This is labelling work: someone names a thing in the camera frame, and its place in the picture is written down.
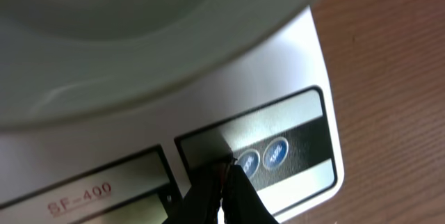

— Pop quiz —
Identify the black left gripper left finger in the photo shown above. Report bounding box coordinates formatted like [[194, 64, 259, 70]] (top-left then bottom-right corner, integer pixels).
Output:
[[163, 163, 229, 224]]

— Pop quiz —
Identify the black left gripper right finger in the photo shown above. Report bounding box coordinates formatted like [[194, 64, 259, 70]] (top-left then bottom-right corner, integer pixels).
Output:
[[222, 165, 278, 224]]

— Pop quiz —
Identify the white digital kitchen scale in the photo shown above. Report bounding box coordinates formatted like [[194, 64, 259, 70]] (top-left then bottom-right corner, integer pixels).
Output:
[[1, 9, 344, 223]]

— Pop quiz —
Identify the white round bowl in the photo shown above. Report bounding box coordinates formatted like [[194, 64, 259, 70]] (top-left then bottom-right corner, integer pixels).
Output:
[[1, 0, 316, 131]]

